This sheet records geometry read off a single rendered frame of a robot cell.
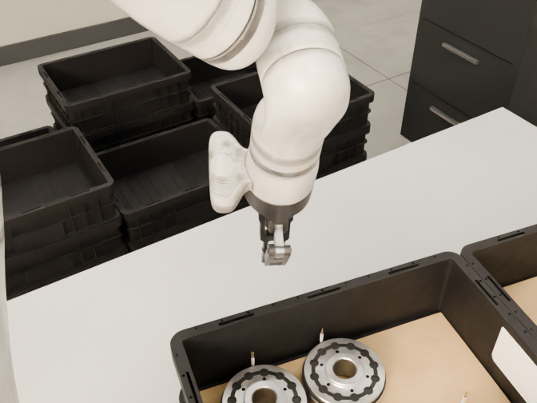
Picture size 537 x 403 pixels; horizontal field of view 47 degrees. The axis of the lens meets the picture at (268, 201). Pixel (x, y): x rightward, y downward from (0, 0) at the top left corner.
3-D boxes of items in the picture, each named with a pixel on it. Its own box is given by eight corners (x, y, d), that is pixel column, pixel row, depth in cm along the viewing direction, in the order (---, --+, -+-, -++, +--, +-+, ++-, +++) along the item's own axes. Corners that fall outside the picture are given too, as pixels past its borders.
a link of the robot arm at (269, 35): (342, 13, 54) (232, -77, 44) (368, 92, 50) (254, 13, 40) (282, 57, 58) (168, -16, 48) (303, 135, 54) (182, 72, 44)
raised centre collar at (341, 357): (349, 349, 80) (350, 345, 79) (371, 378, 76) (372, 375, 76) (316, 364, 78) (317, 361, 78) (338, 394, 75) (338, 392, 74)
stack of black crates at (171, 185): (141, 305, 178) (123, 216, 157) (104, 243, 198) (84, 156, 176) (260, 253, 194) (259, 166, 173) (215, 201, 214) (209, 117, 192)
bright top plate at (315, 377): (355, 329, 83) (355, 326, 82) (401, 388, 76) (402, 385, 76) (288, 359, 79) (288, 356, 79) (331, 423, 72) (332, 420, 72)
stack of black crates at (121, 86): (93, 225, 204) (65, 107, 175) (65, 177, 224) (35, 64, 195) (202, 185, 220) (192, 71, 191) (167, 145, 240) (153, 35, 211)
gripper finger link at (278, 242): (267, 214, 68) (265, 218, 70) (269, 257, 67) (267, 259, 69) (288, 214, 68) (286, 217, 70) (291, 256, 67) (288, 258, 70)
